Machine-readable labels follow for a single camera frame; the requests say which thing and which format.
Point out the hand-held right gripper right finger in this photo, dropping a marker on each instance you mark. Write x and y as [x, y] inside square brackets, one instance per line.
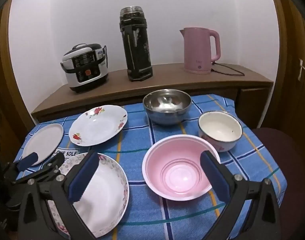
[215, 180]

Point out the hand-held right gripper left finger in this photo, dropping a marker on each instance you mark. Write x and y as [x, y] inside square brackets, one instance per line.
[83, 180]

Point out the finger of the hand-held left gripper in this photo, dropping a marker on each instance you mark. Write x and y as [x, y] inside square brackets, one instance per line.
[30, 160]
[55, 161]

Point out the plain white small plate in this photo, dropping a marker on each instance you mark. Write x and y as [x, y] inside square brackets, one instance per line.
[42, 140]

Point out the deep plate floral rim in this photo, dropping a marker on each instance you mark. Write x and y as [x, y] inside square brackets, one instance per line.
[105, 192]

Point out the pink plastic bowl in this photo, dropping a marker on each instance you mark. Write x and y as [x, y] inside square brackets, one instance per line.
[177, 170]

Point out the white enamel bowl pink flowers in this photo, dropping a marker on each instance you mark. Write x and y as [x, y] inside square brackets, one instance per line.
[217, 130]

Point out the white plate red flowers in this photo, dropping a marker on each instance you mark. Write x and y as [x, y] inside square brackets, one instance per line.
[97, 127]

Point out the stainless steel bowl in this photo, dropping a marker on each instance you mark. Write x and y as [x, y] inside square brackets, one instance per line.
[167, 117]

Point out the white cloth label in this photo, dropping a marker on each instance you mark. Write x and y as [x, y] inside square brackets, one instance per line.
[65, 152]

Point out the blue plaid tablecloth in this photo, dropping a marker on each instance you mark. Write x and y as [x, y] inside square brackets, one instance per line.
[135, 140]

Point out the white and black rice cooker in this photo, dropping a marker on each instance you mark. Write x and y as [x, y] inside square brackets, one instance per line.
[85, 67]

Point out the brown wooden cabinet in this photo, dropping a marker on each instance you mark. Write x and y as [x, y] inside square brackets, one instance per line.
[167, 80]

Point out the wooden door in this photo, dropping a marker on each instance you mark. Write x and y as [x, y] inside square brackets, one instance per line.
[292, 92]

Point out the pink electric kettle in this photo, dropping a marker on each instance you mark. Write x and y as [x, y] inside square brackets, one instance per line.
[197, 52]

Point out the tall black thermos flask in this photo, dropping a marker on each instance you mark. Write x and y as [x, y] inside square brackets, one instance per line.
[136, 45]

